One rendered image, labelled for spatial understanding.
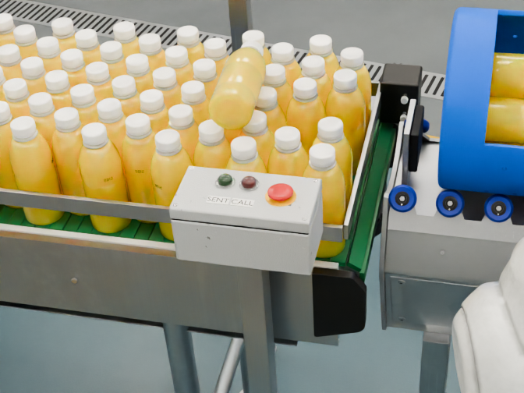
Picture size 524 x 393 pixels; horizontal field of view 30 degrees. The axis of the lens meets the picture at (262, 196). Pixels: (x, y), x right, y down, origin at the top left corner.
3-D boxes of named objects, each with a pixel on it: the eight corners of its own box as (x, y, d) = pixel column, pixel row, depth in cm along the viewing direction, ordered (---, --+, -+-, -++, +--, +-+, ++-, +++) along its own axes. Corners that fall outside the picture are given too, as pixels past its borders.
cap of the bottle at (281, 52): (298, 57, 170) (298, 48, 169) (280, 65, 168) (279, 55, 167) (285, 48, 173) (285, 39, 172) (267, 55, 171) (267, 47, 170)
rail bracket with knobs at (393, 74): (415, 138, 179) (417, 90, 173) (376, 134, 181) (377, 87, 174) (420, 107, 187) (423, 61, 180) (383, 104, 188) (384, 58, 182)
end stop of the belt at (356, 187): (348, 239, 151) (348, 225, 150) (343, 239, 152) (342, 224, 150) (383, 97, 181) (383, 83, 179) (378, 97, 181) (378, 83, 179)
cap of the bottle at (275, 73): (263, 72, 167) (263, 62, 166) (286, 72, 167) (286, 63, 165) (260, 84, 164) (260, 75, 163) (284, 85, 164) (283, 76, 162)
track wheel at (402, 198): (417, 185, 155) (418, 185, 157) (389, 182, 156) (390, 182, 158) (415, 214, 155) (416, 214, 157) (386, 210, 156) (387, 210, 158)
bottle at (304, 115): (292, 189, 170) (288, 105, 158) (285, 166, 175) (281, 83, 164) (331, 185, 170) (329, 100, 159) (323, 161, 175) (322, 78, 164)
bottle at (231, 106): (220, 86, 146) (242, 29, 160) (200, 117, 151) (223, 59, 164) (260, 108, 148) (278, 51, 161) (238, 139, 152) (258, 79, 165)
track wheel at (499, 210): (515, 195, 152) (514, 195, 154) (485, 192, 153) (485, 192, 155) (511, 224, 152) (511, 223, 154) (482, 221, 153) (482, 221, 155)
